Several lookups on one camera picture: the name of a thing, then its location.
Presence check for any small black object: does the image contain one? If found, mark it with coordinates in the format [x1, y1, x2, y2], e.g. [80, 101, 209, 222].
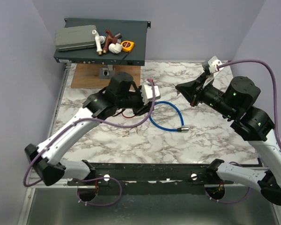
[114, 33, 122, 39]

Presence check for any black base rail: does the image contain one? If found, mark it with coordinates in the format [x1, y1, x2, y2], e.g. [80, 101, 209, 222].
[65, 161, 239, 196]

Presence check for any white pipe elbow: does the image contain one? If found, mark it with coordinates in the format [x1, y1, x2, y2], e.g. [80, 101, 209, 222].
[108, 43, 123, 54]

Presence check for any white pipe faucet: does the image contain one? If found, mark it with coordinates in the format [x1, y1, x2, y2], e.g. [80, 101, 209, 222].
[92, 30, 106, 55]

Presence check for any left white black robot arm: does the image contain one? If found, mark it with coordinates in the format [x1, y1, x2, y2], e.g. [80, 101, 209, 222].
[25, 72, 160, 186]

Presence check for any yellow tape measure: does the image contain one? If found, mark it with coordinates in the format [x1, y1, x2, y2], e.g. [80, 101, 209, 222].
[121, 40, 135, 53]

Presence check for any grey metal bracket stand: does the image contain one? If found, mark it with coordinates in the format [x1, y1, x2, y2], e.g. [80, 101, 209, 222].
[99, 65, 116, 80]

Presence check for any blue cable lock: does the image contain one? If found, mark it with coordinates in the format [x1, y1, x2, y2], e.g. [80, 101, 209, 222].
[148, 101, 190, 132]

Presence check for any grey plastic case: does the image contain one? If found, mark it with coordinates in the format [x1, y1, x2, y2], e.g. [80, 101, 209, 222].
[54, 25, 96, 52]

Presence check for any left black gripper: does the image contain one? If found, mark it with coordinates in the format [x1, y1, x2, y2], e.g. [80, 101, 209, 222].
[117, 86, 155, 117]

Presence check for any dark rack server unit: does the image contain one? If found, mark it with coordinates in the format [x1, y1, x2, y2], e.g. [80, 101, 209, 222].
[53, 18, 148, 66]

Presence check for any wooden board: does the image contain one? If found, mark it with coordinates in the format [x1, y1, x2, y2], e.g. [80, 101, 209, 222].
[71, 64, 141, 89]

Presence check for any silver key bunch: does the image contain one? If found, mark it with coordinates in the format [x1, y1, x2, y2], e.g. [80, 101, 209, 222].
[122, 128, 138, 137]

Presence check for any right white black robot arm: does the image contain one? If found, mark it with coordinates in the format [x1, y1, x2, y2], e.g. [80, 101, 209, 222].
[176, 74, 281, 206]

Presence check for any brown tap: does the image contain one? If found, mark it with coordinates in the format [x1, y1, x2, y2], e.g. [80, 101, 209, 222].
[103, 29, 118, 53]

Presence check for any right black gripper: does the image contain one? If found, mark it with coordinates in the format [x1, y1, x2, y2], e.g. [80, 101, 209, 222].
[175, 72, 237, 119]

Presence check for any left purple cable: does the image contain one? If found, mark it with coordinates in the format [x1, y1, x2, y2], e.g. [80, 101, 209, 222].
[23, 79, 156, 207]

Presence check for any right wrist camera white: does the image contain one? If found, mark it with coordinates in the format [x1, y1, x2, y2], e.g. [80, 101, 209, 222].
[201, 55, 223, 86]

